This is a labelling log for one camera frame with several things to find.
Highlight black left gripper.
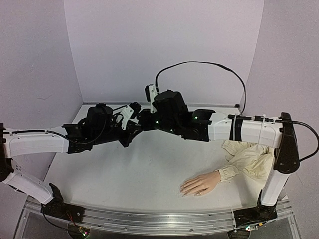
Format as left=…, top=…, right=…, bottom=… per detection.
left=93, top=116, right=142, bottom=147

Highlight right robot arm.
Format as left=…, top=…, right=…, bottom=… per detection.
left=137, top=85, right=300, bottom=207

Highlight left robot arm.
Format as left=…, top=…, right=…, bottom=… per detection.
left=0, top=102, right=141, bottom=218

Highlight mannequin hand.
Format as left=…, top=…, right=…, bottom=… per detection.
left=180, top=171, right=221, bottom=197

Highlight cream cloth sleeve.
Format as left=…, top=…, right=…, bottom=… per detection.
left=218, top=140, right=274, bottom=183

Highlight black left camera cable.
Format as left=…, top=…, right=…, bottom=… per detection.
left=0, top=106, right=128, bottom=146

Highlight black camera cable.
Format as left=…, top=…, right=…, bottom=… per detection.
left=155, top=61, right=319, bottom=161
left=0, top=106, right=128, bottom=146

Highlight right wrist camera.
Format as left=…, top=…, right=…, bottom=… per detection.
left=145, top=85, right=158, bottom=113

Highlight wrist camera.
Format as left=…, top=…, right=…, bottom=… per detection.
left=120, top=102, right=142, bottom=130
left=145, top=85, right=158, bottom=113

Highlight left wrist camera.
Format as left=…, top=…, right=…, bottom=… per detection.
left=120, top=102, right=142, bottom=130

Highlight black right camera cable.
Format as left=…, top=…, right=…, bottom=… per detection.
left=155, top=61, right=319, bottom=161

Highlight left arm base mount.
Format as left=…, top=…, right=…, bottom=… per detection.
left=41, top=183, right=85, bottom=223

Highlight aluminium front rail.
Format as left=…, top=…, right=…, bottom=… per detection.
left=14, top=197, right=301, bottom=239

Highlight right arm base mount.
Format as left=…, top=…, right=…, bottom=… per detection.
left=234, top=190, right=278, bottom=229

